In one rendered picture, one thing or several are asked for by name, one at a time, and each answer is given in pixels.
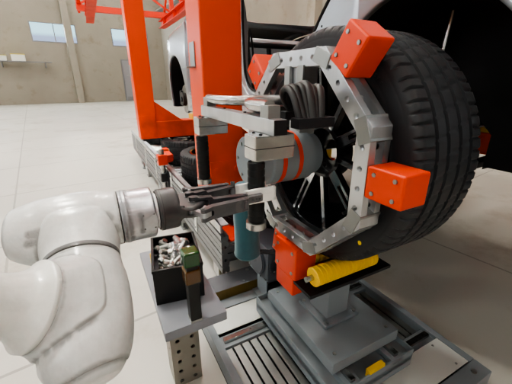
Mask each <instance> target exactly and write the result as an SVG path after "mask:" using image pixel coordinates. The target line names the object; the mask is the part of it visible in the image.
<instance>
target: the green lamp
mask: <svg viewBox="0 0 512 384"><path fill-rule="evenodd" d="M180 256H181V263H182V264H183V266H184V268H185V269H188V268H191V267H196V266H199V265H200V252H199V251H198V250H197V248H196V246H194V245H192V246H189V247H186V248H181V249H180Z"/></svg>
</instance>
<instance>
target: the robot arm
mask: <svg viewBox="0 0 512 384"><path fill-rule="evenodd" d="M230 183H231V184H230V185H229V183H221V184H211V185H205V186H199V187H182V188H181V189H182V193H181V194H178V193H177V191H176V190H175V189H174V188H173V187H166V188H160V189H155V190H154V191H153V193H152V192H151V191H150V189H149V188H148V187H139V188H134V189H129V190H119V191H111V192H103V191H97V190H91V191H81V192H75V193H69V194H60V195H56V196H52V197H47V198H43V199H40V200H35V201H33V202H30V203H26V204H24V205H22V206H19V207H17V208H15V209H13V210H11V211H9V212H8V213H7V214H6V216H5V218H4V220H3V223H2V230H1V242H2V248H3V251H4V253H5V256H6V257H7V258H8V259H9V260H10V261H13V262H15V263H18V264H23V265H27V266H31V267H29V268H28V269H26V270H23V271H19V272H15V273H0V341H1V342H2V343H3V346H4V348H5V350H6V351H7V353H8V354H10V355H12V356H21V357H23V358H25V359H26V360H27V361H28V362H29V363H32V364H35V365H36V370H37V377H38V379H39V380H40V381H41V382H42V383H43V384H106V383H107V382H109V381H111V380H112V379H113V378H115V377H116V376H117V375H118V374H119V373H120V372H121V370H122V369H123V366H124V365H125V363H126V360H128V358H129V357H130V353H131V350H132V346H133V338H134V311H133V300H132V294H131V289H130V282H129V279H128V276H127V273H126V269H125V267H124V266H123V262H122V258H121V255H120V245H121V244H124V243H125V242H126V243H127V242H128V243H130V242H134V241H137V240H141V239H144V238H151V237H155V236H157V234H158V228H160V229H161V230H162V231H164V230H167V229H174V228H177V227H179V226H181V221H182V219H184V218H195V217H200V218H201V222H202V223H206V222H209V221H211V220H213V219H217V218H220V217H224V216H229V215H232V214H236V213H241V212H244V211H248V210H249V205H252V204H256V203H262V202H266V201H270V200H276V186H269V187H266V181H265V182H264V183H265V187H261V188H256V189H251V190H248V183H244V184H236V185H235V182H234V181H230Z"/></svg>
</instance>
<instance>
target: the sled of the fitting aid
mask: <svg viewBox="0 0 512 384"><path fill-rule="evenodd" d="M256 310H257V311H258V313H259V314H260V316H261V317H262V319H263V320H264V321H265V322H266V324H267V325H268V327H269V328H270V329H271V331H272V332H273V333H274V334H275V336H276V337H277V339H278V340H279V341H280V343H281V344H282V345H283V347H284V348H285V349H286V351H287V352H288V354H289V355H290V356H291V357H292V358H293V360H294V361H295V363H296V364H297V366H298V367H299V368H300V369H301V371H302V372H303V374H304V375H305V376H306V378H307V379H308V381H310V383H311V384H380V383H382V382H384V381H385V380H387V379H388V378H390V377H391V376H393V375H395V374H396V373H397V372H399V371H401V370H403V369H404V368H405V367H407V366H408V365H410V363H411V358H412V354H413V351H414V348H413V347H411V346H410V345H409V344H407V343H406V342H405V341H404V340H402V339H401V338H400V337H399V336H398V335H397V337H396V339H395V340H394V341H391V342H389V343H388V344H386V345H384V346H382V347H381V348H379V349H377V350H375V351H373V352H372V353H371V354H368V355H366V356H365V357H363V358H361V359H359V360H358V361H356V362H354V363H352V364H351V365H349V366H347V367H345V368H343V369H342V370H340V371H338V372H336V373H335V374H333V375H332V374H331V373H330V372H329V370H328V369H327V368H326V367H325V365H324V364H323V363H322V362H321V361H320V359H319V358H317V356H316V355H315V354H314V353H313V351H312V350H311V349H310V348H309V346H308V345H307V344H306V343H305V341H304V340H303V339H302V338H301V337H300V336H299V335H298V334H297V332H296V331H295V330H294V329H293V327H292V326H291V325H290V324H289V322H288V321H287V320H286V319H285V318H284V317H283V316H282V314H281V313H280V312H279V311H278V310H277V308H276V307H275V306H274V304H273V303H272V302H271V301H270V300H269V299H268V293H264V294H261V295H260V296H256Z"/></svg>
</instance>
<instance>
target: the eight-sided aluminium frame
mask: <svg viewBox="0 0 512 384"><path fill-rule="evenodd" d="M335 48H336V46H317V47H314V48H308V49H303V50H294V51H288V52H277V53H274V54H273V55H272V57H271V59H270V60H269V61H268V62H269V64H268V66H267V68H266V71H265V73H264V75H263V77H262V79H261V82H260V84H259V86H258V89H257V91H256V92H255V94H254V95H269V94H279V93H280V89H281V88H282V87H283V86H284V74H285V66H292V68H296V67H297V66H299V65H305V67H321V69H322V71H323V72H324V74H325V77H326V78H327V80H328V82H329V84H330V86H331V87H332V89H333V91H334V93H335V94H336V96H337V98H338V100H339V101H340V103H341V106H342V107H343V108H344V111H345V113H346V115H347V116H348V118H349V120H350V122H351V123H352V125H353V127H354V129H355V130H356V134H357V137H356V143H355V150H354V163H353V170H352V176H351V183H350V196H349V202H348V209H347V216H346V217H344V218H343V219H342V220H340V221H338V222H336V223H335V224H334V225H332V226H331V227H329V228H328V229H326V230H325V231H323V232H321V233H320V234H319V233H317V232H316V231H314V230H313V229H311V228H309V227H308V226H307V225H305V224H304V223H302V222H300V221H299V220H298V219H296V218H294V217H293V216H291V215H290V214H289V213H288V212H287V211H286V208H285V206H284V204H283V201H282V199H281V196H280V193H279V191H278V189H277V186H276V184H266V187H269V186H276V200H272V201H271V200H270V201H266V202H264V211H265V213H266V215H267V220H268V221H269V223H270V225H271V226H272V227H273V228H274V229H275V228H276V229H277V230H278V231H279V232H280V233H281V234H282V235H284V236H285V237H287V238H288V239H289V240H290V241H291V242H293V243H294V244H295V245H297V246H298V247H299V248H301V249H302V250H303V252H305V253H306V254H308V255H309V256H313V255H315V254H319V253H322V252H324V251H327V250H330V249H332V248H333V247H335V246H336V245H339V244H340V243H342V242H345V241H347V240H348V239H349V238H352V237H354V236H355V235H358V234H360V233H361V232H363V231H365V230H367V229H371V228H372V227H373V226H374V225H376V224H377V223H378V219H379V215H380V213H381V212H380V211H379V210H380V205H381V203H377V202H376V201H373V200H370V199H368V198H366V197H365V196H364V194H365V189H366V178H367V172H368V167H369V166H371V165H378V164H383V163H387V161H388V157H389V147H390V142H391V140H392V128H393V125H392V123H391V121H390V119H389V115H388V114H386V112H385V111H384V110H383V108H382V106H381V105H380V103H379V102H378V100H377V98H376V96H375V95H374V93H373V91H372V90H371V88H370V87H369V85H368V84H367V82H366V80H365V78H346V77H344V75H343V74H342V73H341V71H340V70H339V69H338V67H337V66H336V65H335V64H334V63H333V62H332V61H331V56H332V54H333V52H334V50H335ZM274 208H275V209H274Z"/></svg>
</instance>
